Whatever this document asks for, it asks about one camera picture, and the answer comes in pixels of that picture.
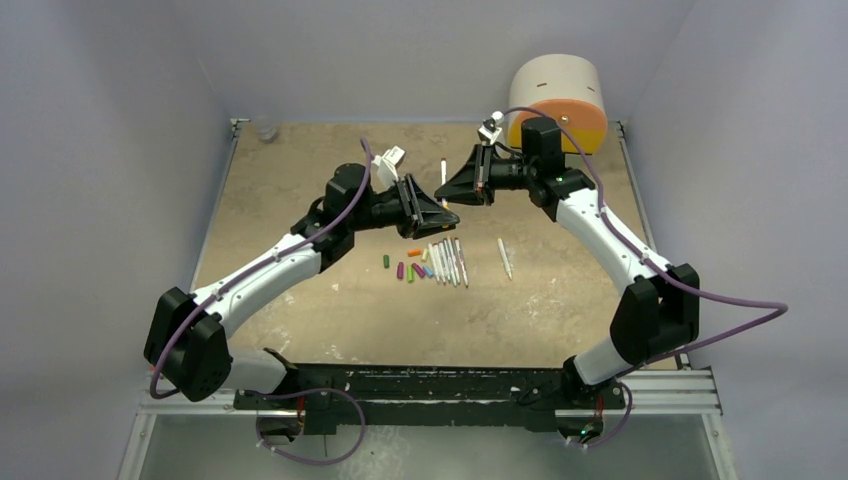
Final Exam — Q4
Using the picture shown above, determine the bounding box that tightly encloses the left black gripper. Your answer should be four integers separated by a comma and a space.
350, 176, 458, 240

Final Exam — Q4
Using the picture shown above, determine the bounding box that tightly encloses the magenta cap marker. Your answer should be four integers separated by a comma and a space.
442, 238, 457, 287

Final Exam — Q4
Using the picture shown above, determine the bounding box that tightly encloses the dark green cap marker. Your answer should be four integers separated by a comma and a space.
497, 238, 513, 280

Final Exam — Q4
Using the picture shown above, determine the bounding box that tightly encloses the purple cap marker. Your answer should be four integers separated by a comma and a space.
454, 238, 470, 288

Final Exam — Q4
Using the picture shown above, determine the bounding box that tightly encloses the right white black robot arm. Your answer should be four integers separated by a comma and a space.
436, 116, 700, 407

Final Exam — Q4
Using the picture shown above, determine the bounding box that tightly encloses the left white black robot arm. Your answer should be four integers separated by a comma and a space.
143, 163, 460, 409

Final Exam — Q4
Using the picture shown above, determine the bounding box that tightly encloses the round three-drawer cabinet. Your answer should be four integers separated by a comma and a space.
508, 54, 608, 154

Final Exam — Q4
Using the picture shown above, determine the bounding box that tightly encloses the clear plastic cup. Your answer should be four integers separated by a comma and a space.
251, 116, 278, 144

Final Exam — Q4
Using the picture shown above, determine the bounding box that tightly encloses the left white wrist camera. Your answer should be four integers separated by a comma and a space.
371, 146, 406, 189

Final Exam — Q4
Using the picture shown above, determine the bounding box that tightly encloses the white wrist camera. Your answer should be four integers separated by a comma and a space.
477, 111, 504, 146
371, 146, 406, 189

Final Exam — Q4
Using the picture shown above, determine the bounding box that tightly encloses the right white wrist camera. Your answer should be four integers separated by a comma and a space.
477, 111, 504, 146

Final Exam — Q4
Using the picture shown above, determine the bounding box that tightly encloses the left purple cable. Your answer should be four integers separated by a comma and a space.
148, 137, 368, 466

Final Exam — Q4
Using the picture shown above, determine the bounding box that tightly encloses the purple cable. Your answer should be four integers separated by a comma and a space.
493, 107, 790, 452
148, 137, 368, 466

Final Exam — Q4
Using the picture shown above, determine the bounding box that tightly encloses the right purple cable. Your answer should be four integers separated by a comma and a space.
493, 107, 790, 452

